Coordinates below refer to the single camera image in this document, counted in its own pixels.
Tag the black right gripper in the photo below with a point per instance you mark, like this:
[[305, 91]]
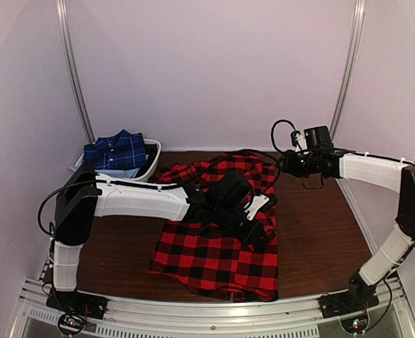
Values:
[[288, 165]]

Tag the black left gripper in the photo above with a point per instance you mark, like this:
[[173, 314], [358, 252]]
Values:
[[247, 237]]

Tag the red black plaid shirt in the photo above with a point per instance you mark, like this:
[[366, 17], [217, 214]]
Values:
[[208, 262]]

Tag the white plastic basin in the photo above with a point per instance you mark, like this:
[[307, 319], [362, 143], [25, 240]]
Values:
[[153, 151]]

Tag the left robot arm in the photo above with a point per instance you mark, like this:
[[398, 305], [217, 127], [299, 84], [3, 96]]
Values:
[[78, 203]]

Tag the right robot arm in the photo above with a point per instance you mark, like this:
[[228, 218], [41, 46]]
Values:
[[383, 186]]

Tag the light blue shirt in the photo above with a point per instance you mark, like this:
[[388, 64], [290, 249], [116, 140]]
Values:
[[131, 173]]

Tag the right circuit board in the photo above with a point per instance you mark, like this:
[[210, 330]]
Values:
[[354, 324]]

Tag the circuit board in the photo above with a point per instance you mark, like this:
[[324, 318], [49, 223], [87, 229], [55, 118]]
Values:
[[70, 324], [354, 324]]

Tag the blue plaid shirt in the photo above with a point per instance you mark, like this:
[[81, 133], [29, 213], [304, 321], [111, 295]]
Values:
[[123, 151]]

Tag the left circuit board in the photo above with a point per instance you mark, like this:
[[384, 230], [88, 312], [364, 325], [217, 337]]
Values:
[[70, 324]]

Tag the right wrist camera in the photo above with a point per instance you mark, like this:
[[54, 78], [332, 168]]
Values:
[[312, 139]]

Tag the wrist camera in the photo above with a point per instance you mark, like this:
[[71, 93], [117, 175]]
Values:
[[312, 139], [234, 193]]

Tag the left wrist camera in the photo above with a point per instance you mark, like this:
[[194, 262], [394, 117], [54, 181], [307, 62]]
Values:
[[234, 193]]

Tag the aluminium front rail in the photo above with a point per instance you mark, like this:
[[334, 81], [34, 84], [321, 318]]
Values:
[[292, 317]]

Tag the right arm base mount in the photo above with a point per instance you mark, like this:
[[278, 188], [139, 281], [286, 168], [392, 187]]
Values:
[[358, 297]]

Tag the right aluminium frame post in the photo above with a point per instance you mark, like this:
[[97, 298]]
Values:
[[356, 32]]

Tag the aluminium frame post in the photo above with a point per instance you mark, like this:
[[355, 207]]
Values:
[[75, 83], [356, 32]]

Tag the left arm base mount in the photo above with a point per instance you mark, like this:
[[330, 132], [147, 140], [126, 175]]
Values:
[[75, 302]]

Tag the left aluminium frame post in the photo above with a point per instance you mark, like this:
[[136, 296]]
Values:
[[75, 83]]

